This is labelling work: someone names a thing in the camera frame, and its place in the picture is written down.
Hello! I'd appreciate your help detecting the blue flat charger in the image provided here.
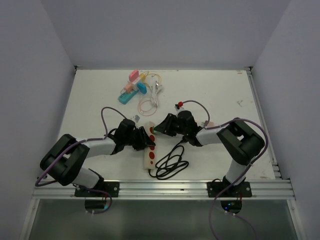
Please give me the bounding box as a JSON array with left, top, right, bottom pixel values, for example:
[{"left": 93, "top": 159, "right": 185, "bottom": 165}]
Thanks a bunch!
[{"left": 137, "top": 82, "right": 148, "bottom": 95}]

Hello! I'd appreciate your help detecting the black power strip cord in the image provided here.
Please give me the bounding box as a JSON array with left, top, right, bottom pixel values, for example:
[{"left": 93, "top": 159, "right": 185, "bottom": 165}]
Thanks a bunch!
[{"left": 147, "top": 144, "right": 190, "bottom": 180}]

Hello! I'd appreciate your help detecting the yellow small charger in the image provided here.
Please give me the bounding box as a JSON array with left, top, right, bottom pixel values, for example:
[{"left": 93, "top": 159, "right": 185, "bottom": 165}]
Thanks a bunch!
[{"left": 139, "top": 73, "right": 148, "bottom": 82}]

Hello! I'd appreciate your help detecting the white multi-socket adapter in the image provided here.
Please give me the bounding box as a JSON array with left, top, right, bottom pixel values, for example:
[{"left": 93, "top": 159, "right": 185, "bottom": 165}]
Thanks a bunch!
[{"left": 128, "top": 76, "right": 141, "bottom": 91}]

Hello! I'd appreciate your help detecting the pink charger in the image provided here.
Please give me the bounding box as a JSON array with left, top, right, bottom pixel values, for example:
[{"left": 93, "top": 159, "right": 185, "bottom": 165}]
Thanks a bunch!
[{"left": 128, "top": 69, "right": 139, "bottom": 82}]

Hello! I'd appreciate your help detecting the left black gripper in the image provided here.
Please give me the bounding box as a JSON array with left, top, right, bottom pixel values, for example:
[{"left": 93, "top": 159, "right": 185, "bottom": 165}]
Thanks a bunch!
[{"left": 123, "top": 125, "right": 154, "bottom": 150}]

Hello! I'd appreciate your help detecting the peach small charger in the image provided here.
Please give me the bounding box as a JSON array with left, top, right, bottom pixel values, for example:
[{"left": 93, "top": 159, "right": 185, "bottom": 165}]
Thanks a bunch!
[{"left": 124, "top": 82, "right": 134, "bottom": 93}]

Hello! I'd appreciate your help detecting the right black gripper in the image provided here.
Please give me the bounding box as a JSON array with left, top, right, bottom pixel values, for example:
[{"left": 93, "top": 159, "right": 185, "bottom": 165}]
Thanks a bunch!
[{"left": 154, "top": 113, "right": 189, "bottom": 137}]

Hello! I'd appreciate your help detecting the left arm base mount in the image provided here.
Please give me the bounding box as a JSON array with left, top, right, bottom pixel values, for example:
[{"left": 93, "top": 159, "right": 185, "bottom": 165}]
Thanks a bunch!
[{"left": 74, "top": 181, "right": 120, "bottom": 198}]

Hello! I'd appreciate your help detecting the green USB charger plug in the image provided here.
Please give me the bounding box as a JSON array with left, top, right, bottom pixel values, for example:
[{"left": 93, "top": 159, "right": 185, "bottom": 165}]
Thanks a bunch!
[{"left": 152, "top": 127, "right": 161, "bottom": 135}]

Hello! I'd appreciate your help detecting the white bundled cable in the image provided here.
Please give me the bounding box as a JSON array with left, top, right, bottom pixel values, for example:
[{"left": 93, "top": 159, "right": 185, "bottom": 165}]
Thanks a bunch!
[{"left": 150, "top": 80, "right": 164, "bottom": 108}]

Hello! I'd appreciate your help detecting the teal USB hub strip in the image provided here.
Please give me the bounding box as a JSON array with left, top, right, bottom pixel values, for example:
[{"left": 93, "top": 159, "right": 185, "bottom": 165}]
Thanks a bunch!
[{"left": 118, "top": 90, "right": 138, "bottom": 105}]

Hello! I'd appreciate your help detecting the pink brown charger plug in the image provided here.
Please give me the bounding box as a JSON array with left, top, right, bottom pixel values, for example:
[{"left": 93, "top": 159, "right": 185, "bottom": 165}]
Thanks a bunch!
[{"left": 201, "top": 120, "right": 215, "bottom": 128}]

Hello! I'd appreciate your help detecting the aluminium front rail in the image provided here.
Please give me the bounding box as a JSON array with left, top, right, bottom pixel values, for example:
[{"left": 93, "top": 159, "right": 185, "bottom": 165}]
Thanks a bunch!
[{"left": 32, "top": 179, "right": 295, "bottom": 200}]

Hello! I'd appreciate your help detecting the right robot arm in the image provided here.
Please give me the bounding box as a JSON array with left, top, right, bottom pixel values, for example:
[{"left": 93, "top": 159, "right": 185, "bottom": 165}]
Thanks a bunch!
[{"left": 153, "top": 110, "right": 269, "bottom": 197}]

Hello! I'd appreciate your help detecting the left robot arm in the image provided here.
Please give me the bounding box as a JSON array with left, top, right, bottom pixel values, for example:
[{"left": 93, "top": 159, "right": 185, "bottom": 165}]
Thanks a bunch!
[{"left": 35, "top": 118, "right": 156, "bottom": 197}]

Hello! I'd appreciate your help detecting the yellow thin cable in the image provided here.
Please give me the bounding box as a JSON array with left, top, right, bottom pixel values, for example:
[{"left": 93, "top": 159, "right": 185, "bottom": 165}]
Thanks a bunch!
[{"left": 142, "top": 71, "right": 163, "bottom": 88}]

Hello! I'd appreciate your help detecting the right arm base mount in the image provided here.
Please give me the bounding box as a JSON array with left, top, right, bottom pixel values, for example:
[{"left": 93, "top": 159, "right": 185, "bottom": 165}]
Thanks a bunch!
[{"left": 206, "top": 178, "right": 253, "bottom": 198}]

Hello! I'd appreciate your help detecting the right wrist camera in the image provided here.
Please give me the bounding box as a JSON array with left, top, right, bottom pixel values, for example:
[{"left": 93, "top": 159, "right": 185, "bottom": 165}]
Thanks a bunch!
[{"left": 174, "top": 101, "right": 185, "bottom": 113}]

